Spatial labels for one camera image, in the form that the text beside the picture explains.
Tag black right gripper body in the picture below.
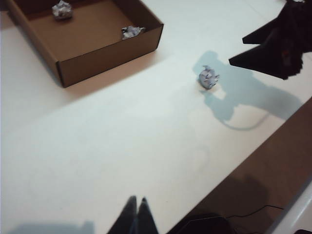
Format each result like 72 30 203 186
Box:
284 0 312 53

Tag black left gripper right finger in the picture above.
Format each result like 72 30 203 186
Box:
137 196 159 234

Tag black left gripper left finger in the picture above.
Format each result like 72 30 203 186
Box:
106 195 137 234

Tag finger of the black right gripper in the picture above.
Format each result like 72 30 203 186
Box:
242 2 302 46
228 29 305 80

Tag small paper ball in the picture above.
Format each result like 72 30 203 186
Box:
121 25 146 40

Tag brown cardboard box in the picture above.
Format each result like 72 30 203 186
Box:
7 0 164 88

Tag thin black floor cable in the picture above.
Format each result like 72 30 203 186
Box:
226 205 285 219

